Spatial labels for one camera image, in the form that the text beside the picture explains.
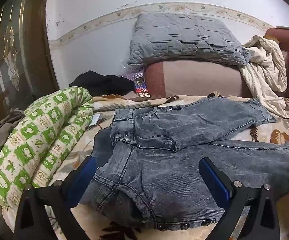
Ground cream floral sheet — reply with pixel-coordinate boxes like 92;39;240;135
240;34;289;119

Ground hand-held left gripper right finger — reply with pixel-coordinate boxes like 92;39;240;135
199;157;281;240

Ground black cloth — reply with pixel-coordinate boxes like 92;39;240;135
69;70;134;97

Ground leaf printed blanket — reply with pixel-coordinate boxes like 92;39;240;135
0;94;289;240

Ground brown door with glass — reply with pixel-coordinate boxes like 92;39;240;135
0;0;57;110

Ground grey denim pants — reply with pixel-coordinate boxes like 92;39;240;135
79;97;289;232

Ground red and blue card box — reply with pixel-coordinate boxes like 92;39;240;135
134;79;151;98

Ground grey quilted pillow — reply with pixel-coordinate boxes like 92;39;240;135
127;13;251;67

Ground clear plastic bag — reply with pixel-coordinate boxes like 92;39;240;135
121;60;145;80

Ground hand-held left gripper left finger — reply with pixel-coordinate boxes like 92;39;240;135
14;156;97;240

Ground green patterned quilt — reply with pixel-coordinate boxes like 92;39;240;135
0;86;94;208

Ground pink and brown cushion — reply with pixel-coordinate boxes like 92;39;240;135
144;59;247;98

